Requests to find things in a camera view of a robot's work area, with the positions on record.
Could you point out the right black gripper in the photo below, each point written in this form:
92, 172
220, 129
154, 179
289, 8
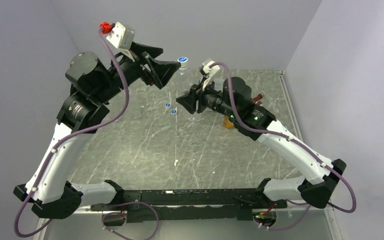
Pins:
189, 101

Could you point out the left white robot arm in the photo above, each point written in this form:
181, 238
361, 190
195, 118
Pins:
93, 85

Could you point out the brown pipe fitting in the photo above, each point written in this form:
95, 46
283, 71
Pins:
257, 99

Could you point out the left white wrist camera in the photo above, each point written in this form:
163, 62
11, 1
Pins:
119, 36

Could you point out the clear plastic bottle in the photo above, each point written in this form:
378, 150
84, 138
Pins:
185, 80

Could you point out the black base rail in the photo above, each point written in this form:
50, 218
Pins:
190, 204

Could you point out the orange juice bottle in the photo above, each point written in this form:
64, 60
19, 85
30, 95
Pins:
227, 122

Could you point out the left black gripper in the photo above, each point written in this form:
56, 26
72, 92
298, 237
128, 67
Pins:
160, 71

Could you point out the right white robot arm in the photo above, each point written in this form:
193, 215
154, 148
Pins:
319, 174

